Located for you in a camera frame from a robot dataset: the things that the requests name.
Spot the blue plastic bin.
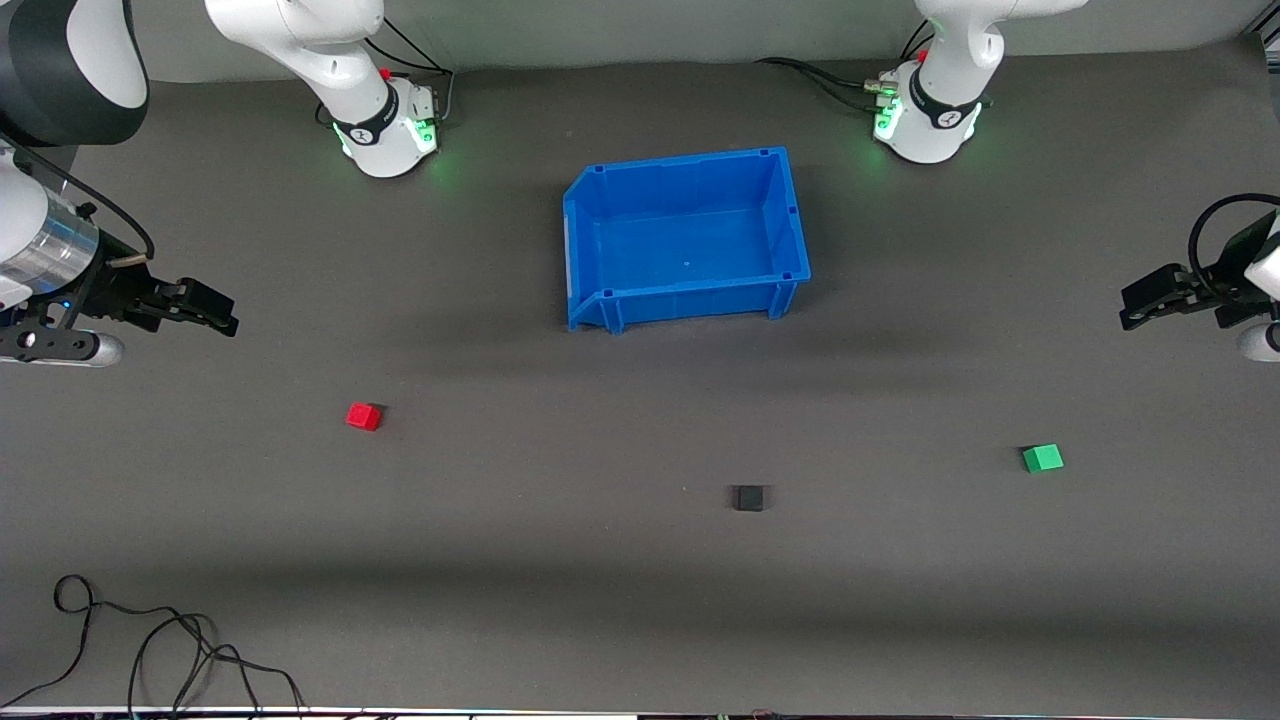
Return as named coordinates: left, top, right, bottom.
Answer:
left=562, top=147, right=813, bottom=335

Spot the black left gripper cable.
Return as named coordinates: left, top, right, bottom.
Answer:
left=1187, top=193, right=1280, bottom=301

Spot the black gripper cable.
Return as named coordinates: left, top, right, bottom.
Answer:
left=1187, top=193, right=1280, bottom=301
left=0, top=128, right=157, bottom=269

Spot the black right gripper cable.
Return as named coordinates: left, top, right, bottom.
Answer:
left=0, top=128, right=157, bottom=269

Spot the thin black loose cable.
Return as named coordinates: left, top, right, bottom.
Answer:
left=0, top=574, right=307, bottom=717

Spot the black right arm base cable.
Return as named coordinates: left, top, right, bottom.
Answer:
left=315, top=15, right=457, bottom=131

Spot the black arm base cable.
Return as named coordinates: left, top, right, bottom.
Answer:
left=755, top=20, right=938, bottom=111
left=315, top=15, right=457, bottom=131

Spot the black left arm base cable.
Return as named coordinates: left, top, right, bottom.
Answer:
left=755, top=20, right=938, bottom=111

